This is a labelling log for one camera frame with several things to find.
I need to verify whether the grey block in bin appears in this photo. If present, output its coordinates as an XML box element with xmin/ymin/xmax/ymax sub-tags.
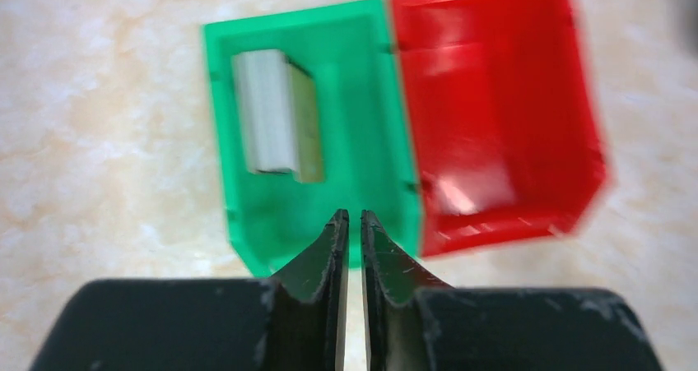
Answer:
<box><xmin>231</xmin><ymin>49</ymin><xmax>325</xmax><ymax>183</ymax></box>

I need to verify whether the green plastic bin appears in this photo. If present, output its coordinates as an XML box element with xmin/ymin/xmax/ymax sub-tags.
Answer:
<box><xmin>202</xmin><ymin>0</ymin><xmax>422</xmax><ymax>277</ymax></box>

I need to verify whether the red plastic bin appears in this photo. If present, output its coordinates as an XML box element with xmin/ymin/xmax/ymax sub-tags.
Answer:
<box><xmin>389</xmin><ymin>0</ymin><xmax>607</xmax><ymax>257</ymax></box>

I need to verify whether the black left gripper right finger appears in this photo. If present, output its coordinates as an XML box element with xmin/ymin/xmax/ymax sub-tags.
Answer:
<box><xmin>361</xmin><ymin>211</ymin><xmax>662</xmax><ymax>370</ymax></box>

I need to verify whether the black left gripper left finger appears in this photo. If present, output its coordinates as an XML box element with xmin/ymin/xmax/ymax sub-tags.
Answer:
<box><xmin>31</xmin><ymin>210</ymin><xmax>349</xmax><ymax>370</ymax></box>

